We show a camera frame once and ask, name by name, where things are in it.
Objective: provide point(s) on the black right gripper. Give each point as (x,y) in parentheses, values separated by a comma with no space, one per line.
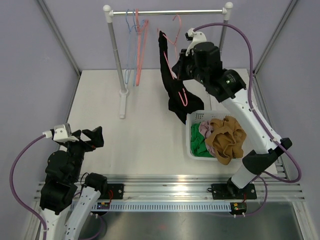
(179,68)

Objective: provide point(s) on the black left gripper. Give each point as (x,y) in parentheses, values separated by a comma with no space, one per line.
(95,135)

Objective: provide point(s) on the pink hanger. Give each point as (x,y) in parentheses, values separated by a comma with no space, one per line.
(138,50)
(143,50)
(175,40)

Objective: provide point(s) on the black tank top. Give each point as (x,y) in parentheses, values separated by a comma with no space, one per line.
(195,103)

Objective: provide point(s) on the pink tank top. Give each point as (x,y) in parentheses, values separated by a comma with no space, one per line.
(205,129)

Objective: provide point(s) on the green tank top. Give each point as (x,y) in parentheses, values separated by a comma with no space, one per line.
(197,143)

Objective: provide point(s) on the mustard brown tank top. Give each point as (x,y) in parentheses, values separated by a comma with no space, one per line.
(226,139)

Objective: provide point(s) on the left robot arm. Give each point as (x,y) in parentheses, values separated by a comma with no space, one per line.
(62,173)

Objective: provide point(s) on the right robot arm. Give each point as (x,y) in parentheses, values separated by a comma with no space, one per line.
(202,63)

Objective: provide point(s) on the white plastic laundry basket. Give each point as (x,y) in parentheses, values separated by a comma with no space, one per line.
(198,117)

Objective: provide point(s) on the white and chrome clothes rack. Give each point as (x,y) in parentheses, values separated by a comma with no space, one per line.
(110,14)

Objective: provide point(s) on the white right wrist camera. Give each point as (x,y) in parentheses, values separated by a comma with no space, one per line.
(195,37)

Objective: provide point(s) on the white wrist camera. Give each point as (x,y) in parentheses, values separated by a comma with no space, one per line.
(61,134)
(195,37)

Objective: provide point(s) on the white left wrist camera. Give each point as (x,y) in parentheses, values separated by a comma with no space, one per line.
(61,134)

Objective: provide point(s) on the white slotted cable duct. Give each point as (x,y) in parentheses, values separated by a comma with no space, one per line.
(120,206)

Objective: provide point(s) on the left aluminium frame post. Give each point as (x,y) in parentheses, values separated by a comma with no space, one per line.
(43,7)

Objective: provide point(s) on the aluminium frame post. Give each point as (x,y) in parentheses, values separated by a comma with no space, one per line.
(275,35)
(43,7)

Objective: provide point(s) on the right aluminium frame post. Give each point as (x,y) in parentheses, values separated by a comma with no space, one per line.
(275,35)

